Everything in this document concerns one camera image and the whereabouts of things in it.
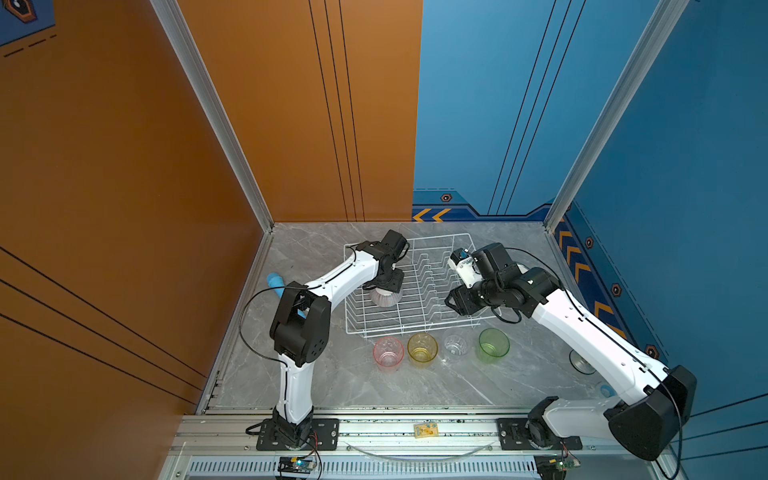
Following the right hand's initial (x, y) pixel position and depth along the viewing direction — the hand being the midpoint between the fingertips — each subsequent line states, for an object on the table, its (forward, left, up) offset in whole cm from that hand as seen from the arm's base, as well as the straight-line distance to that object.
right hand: (453, 296), depth 77 cm
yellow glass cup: (-6, +8, -18) cm, 21 cm away
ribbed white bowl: (+8, +18, -13) cm, 24 cm away
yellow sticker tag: (-27, +8, -19) cm, 34 cm away
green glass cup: (-5, -13, -19) cm, 24 cm away
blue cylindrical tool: (+16, +56, -14) cm, 60 cm away
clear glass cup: (-5, -3, -19) cm, 20 cm away
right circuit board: (-34, -22, -21) cm, 46 cm away
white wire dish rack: (+14, +5, -13) cm, 20 cm away
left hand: (+13, +17, -11) cm, 24 cm away
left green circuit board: (-34, +39, -20) cm, 56 cm away
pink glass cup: (-7, +18, -19) cm, 27 cm away
